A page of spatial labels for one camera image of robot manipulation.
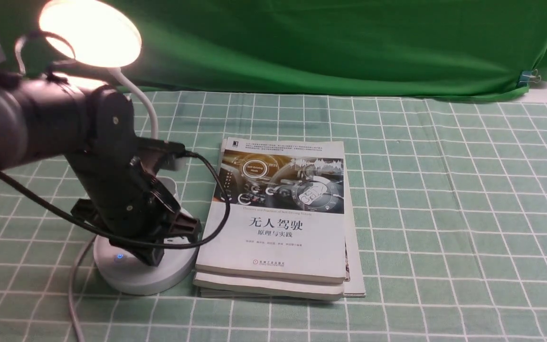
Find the white lamp power cable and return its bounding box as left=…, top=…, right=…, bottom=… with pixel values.
left=68, top=235, right=97, bottom=342

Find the bottom thin book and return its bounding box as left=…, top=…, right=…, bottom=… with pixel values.
left=198, top=142, right=366, bottom=298

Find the green backdrop cloth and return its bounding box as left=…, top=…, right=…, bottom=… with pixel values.
left=0, top=0, right=547, bottom=103

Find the top self-driving textbook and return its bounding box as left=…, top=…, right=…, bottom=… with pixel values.
left=195, top=138, right=346, bottom=285

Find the green checkered tablecloth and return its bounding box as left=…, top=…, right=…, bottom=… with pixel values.
left=0, top=84, right=547, bottom=342

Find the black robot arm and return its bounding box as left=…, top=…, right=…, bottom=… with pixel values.
left=0, top=72, right=202, bottom=267

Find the middle white book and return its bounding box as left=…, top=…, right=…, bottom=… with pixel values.
left=193, top=272, right=345, bottom=301

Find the blue binder clip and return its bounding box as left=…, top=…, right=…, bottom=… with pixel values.
left=517, top=69, right=541, bottom=87

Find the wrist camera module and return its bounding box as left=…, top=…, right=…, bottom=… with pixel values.
left=136, top=137, right=187, bottom=174

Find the white desk lamp with base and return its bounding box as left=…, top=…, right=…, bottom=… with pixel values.
left=38, top=0, right=198, bottom=296

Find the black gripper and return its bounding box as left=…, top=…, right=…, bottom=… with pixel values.
left=65, top=138, right=202, bottom=266

